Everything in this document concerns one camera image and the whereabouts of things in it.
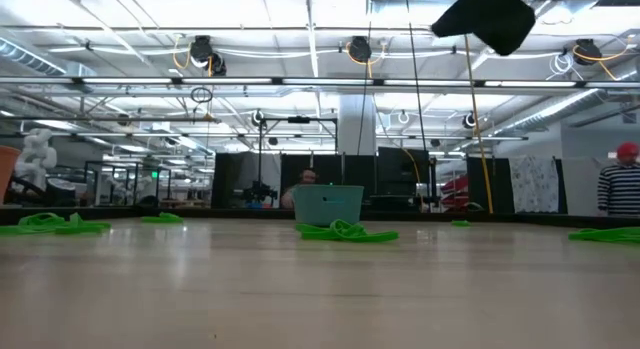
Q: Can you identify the silver ceiling duct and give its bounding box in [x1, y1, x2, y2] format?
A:
[492, 86, 640, 136]

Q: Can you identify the person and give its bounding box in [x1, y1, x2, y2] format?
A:
[278, 167, 320, 210]
[596, 141, 640, 218]

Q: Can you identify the white humanoid robot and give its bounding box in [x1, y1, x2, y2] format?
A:
[13, 127, 59, 199]

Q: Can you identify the light teal handled basket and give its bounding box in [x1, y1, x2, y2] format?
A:
[292, 183, 365, 227]

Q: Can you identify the white patterned cloth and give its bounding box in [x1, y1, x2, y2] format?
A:
[508, 154, 561, 214]

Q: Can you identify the black aluminium table frame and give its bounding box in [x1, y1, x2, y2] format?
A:
[0, 204, 640, 229]

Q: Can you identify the black cabinet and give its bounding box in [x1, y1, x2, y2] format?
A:
[376, 146, 438, 211]

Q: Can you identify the plain white cloth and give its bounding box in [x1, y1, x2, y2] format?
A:
[561, 155, 604, 218]

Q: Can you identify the black gantry frame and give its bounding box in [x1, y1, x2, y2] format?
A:
[257, 115, 340, 155]

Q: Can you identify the orange plastic basket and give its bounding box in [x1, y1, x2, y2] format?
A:
[0, 145, 22, 203]

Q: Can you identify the red object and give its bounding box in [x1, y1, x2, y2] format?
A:
[438, 173, 470, 211]

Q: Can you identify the white building column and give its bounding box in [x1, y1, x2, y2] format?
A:
[338, 92, 378, 156]

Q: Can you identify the black partition panel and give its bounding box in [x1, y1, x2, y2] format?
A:
[279, 153, 378, 200]
[465, 155, 569, 215]

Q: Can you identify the black workstation frame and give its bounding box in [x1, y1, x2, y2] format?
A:
[83, 159, 175, 206]

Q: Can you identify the yellow cable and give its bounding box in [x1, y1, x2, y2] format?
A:
[463, 34, 495, 215]

